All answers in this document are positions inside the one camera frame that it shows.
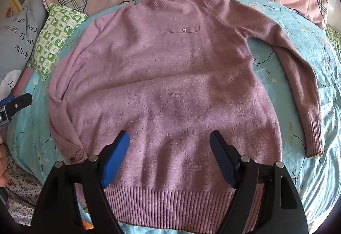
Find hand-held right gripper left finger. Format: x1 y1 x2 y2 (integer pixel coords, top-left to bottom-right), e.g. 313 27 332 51
34 130 130 234

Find person's left hand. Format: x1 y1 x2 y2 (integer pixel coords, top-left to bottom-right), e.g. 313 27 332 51
0 135 10 188

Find grey printed pillow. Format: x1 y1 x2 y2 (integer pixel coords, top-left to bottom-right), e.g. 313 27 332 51
0 0 52 100

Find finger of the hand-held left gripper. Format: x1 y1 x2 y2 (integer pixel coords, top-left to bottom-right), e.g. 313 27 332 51
0 93 33 114

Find floral patterned cloth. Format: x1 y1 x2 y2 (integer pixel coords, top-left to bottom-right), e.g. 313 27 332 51
0 147 50 225

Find mauve knitted sweater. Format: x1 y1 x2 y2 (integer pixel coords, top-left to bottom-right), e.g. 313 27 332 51
48 0 324 233

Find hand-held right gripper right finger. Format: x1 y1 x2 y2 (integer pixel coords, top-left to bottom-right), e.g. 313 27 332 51
209 130 309 234

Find teal floral bed sheet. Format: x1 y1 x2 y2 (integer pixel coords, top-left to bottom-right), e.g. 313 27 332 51
7 0 341 234

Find green floral cloth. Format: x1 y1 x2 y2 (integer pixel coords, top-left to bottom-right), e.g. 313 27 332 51
325 23 341 60

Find green patterned pillow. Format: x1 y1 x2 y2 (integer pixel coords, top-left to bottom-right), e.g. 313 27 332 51
26 3 89 81

